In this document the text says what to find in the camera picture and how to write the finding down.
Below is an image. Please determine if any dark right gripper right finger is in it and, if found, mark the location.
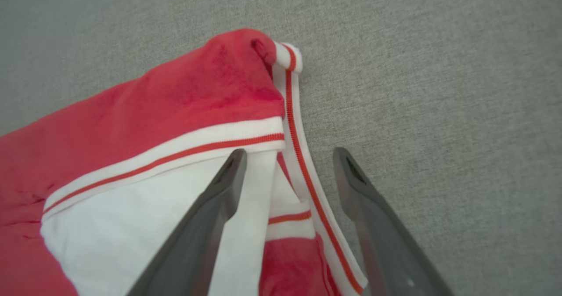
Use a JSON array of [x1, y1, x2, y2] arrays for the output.
[[332, 147, 453, 296]]

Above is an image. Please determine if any red jersey white striped trim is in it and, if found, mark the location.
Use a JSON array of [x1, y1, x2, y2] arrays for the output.
[[0, 28, 369, 296]]

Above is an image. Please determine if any grey fabric sofa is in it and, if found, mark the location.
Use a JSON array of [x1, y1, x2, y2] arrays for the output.
[[0, 0, 562, 296]]

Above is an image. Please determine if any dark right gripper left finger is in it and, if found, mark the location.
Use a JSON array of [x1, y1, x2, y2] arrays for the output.
[[127, 148, 248, 296]]

